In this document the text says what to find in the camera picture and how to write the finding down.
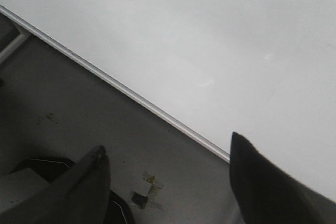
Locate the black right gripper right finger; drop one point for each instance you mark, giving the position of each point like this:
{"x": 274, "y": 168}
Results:
{"x": 266, "y": 194}

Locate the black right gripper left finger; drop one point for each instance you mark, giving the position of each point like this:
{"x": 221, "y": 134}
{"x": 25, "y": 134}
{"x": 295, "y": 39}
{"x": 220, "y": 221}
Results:
{"x": 80, "y": 195}

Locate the black and grey robot base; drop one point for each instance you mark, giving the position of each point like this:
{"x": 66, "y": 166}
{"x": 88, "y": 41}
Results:
{"x": 32, "y": 175}

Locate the torn tape scraps on floor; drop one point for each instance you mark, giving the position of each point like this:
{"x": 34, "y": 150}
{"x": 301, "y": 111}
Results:
{"x": 147, "y": 197}

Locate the white whiteboard with metal frame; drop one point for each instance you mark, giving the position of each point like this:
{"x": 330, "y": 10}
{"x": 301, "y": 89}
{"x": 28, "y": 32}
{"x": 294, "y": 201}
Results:
{"x": 262, "y": 68}

